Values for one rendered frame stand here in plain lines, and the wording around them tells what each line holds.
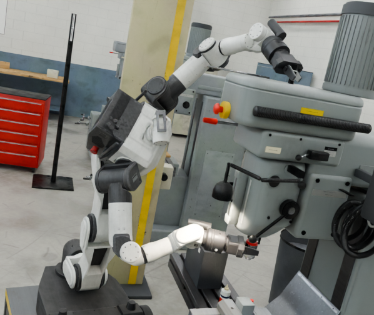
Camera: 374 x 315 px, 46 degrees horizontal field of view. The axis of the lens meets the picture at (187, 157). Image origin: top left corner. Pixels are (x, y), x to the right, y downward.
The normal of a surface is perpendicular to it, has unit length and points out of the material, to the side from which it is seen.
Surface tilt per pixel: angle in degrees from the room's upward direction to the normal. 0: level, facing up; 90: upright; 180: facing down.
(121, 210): 64
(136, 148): 58
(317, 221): 90
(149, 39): 90
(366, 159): 90
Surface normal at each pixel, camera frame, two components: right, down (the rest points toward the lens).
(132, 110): 0.49, -0.25
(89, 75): 0.28, 0.28
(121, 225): 0.22, -0.18
